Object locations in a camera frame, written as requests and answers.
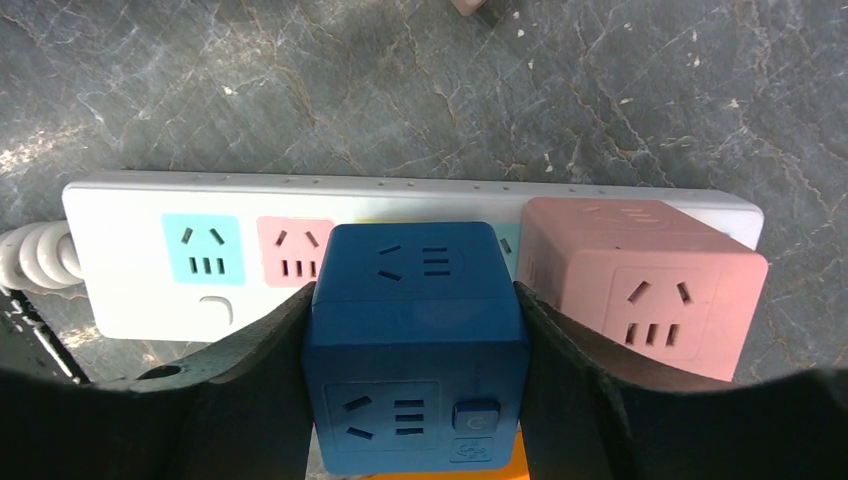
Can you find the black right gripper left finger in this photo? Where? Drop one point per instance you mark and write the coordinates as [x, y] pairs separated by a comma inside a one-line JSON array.
[[236, 409]]

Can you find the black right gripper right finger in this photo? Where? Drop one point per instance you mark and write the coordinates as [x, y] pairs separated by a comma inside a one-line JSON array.
[[594, 409]]

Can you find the pink cube socket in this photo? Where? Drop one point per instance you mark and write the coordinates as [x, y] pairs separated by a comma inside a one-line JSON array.
[[646, 276]]

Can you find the white multicolour power strip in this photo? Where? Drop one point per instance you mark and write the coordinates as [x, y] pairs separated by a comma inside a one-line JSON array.
[[182, 256]]

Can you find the blue cube socket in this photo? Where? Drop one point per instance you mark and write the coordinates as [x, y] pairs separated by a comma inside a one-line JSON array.
[[416, 352]]

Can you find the small mauve cube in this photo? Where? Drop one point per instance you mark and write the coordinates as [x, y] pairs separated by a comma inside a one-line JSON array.
[[467, 7]]

